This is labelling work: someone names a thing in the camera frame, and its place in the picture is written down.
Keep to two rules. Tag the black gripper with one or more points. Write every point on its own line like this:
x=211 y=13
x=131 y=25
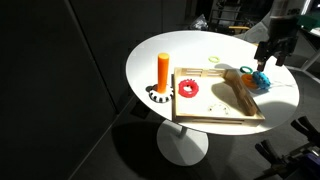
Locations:
x=283 y=31

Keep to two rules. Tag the wooden tray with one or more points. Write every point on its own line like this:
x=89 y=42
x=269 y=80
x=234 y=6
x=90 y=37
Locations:
x=213 y=118

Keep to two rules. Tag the dark metal rack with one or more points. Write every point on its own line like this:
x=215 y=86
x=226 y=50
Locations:
x=226 y=13

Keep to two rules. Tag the grey crumpled bag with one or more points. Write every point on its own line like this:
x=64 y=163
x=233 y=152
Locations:
x=200 y=22

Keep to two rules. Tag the black clamp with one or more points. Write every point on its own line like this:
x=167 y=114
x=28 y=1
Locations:
x=271 y=151

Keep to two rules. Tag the orange peg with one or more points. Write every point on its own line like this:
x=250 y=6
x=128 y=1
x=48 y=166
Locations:
x=163 y=71

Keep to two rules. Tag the black white striped peg base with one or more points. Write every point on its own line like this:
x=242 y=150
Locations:
x=160 y=97

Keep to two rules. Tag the white metal frame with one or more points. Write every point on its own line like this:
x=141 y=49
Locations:
x=311 y=60

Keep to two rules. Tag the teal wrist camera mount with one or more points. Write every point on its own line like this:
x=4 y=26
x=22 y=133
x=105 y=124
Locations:
x=308 y=21

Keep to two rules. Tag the white table pedestal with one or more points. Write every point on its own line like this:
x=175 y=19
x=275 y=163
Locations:
x=181 y=146

